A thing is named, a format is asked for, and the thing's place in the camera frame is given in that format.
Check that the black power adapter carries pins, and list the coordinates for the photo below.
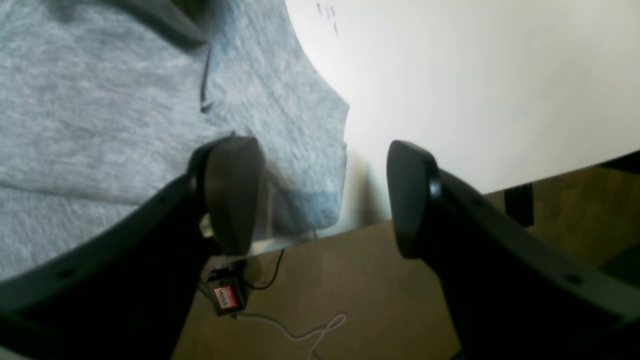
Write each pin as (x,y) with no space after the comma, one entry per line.
(227,291)

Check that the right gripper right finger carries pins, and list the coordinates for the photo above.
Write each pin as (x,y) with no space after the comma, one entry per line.
(510,295)

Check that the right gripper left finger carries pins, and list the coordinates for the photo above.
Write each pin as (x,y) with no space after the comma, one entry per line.
(126,293)

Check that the grey T-shirt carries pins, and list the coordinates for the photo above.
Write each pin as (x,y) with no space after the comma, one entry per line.
(103,103)

